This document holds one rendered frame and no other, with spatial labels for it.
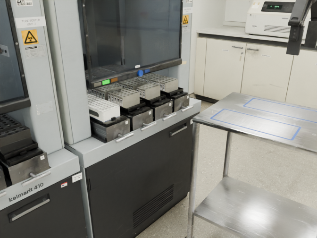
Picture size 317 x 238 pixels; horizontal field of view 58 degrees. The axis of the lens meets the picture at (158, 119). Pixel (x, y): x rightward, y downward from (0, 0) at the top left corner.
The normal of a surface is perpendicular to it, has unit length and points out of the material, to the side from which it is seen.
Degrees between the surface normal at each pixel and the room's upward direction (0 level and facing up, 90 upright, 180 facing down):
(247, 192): 0
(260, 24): 90
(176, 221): 0
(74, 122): 90
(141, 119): 90
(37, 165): 90
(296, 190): 0
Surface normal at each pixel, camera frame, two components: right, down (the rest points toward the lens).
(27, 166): 0.74, 0.27
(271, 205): 0.00, -0.91
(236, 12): -0.67, 0.30
